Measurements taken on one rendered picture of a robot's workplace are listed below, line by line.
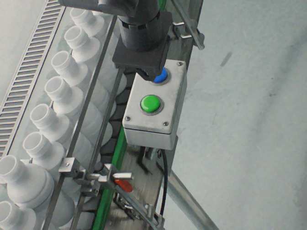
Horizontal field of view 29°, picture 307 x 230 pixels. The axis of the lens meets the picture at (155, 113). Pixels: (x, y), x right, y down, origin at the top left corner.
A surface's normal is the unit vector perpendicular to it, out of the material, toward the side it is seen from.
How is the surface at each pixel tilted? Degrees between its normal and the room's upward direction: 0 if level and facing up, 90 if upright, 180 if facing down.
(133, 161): 90
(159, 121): 20
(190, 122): 0
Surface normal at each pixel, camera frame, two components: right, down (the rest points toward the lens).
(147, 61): -0.09, -0.55
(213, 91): -0.41, -0.56
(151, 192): 0.89, -0.07
